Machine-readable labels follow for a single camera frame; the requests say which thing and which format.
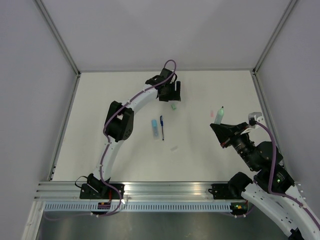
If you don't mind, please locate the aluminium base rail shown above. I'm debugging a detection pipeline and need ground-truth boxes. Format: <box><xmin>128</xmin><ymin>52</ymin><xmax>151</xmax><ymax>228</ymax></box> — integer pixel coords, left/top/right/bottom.
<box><xmin>34</xmin><ymin>181</ymin><xmax>241</xmax><ymax>202</ymax></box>

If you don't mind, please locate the left aluminium frame post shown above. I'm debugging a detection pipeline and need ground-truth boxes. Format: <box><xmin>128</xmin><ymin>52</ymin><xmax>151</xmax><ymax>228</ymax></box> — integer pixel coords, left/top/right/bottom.
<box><xmin>33</xmin><ymin>0</ymin><xmax>81</xmax><ymax>77</ymax></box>

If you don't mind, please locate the blue highlighter marker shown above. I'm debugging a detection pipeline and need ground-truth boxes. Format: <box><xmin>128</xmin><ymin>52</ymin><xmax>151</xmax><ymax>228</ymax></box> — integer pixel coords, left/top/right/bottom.
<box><xmin>151</xmin><ymin>119</ymin><xmax>160</xmax><ymax>139</ymax></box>

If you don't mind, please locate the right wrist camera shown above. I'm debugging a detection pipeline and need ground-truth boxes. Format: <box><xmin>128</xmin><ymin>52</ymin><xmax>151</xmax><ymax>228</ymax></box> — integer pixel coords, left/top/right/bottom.
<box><xmin>248</xmin><ymin>112</ymin><xmax>264</xmax><ymax>132</ymax></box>

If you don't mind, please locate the green highlighter marker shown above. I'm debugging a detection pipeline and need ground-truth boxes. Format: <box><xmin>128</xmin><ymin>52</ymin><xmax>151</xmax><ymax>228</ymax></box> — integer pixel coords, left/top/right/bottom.
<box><xmin>214</xmin><ymin>106</ymin><xmax>224</xmax><ymax>125</ymax></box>

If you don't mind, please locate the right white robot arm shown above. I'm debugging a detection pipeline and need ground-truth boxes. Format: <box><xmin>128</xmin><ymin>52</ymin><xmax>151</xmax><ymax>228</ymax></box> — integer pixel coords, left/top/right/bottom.
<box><xmin>210</xmin><ymin>120</ymin><xmax>320</xmax><ymax>240</ymax></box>

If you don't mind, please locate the white slotted cable duct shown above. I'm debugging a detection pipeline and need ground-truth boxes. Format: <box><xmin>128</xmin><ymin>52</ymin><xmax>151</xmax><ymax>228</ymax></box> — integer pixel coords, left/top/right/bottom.
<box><xmin>44</xmin><ymin>201</ymin><xmax>232</xmax><ymax>213</ymax></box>

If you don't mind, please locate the right aluminium frame post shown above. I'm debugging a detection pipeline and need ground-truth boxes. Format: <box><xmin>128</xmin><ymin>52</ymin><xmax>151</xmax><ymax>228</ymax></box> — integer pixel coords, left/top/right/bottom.
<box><xmin>251</xmin><ymin>0</ymin><xmax>299</xmax><ymax>75</ymax></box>

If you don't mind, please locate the aluminium frame post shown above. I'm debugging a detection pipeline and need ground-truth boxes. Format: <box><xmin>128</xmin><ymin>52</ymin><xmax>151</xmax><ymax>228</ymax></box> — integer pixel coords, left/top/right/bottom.
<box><xmin>251</xmin><ymin>0</ymin><xmax>299</xmax><ymax>75</ymax></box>
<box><xmin>33</xmin><ymin>0</ymin><xmax>81</xmax><ymax>77</ymax></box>

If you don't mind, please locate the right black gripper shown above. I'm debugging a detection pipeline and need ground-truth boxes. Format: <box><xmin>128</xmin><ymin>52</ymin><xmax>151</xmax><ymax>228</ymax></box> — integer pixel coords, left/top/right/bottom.
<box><xmin>211</xmin><ymin>121</ymin><xmax>259</xmax><ymax>171</ymax></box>

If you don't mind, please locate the blue ballpoint pen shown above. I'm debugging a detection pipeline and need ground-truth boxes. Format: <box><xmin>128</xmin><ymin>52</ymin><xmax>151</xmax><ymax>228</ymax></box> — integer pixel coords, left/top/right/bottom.
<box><xmin>159</xmin><ymin>115</ymin><xmax>165</xmax><ymax>141</ymax></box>

